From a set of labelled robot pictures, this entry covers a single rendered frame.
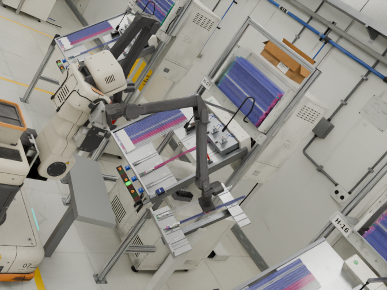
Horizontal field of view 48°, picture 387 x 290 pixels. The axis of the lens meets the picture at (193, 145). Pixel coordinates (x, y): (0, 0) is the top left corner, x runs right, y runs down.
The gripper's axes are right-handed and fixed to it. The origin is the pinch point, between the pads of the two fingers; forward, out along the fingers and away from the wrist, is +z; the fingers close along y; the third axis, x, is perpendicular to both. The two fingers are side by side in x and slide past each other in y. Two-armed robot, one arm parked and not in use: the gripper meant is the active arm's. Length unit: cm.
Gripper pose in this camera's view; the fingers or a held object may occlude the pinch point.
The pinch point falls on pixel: (207, 212)
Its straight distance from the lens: 255.3
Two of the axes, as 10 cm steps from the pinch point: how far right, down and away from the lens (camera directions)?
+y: -4.3, -6.7, 6.0
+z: 0.3, 6.6, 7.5
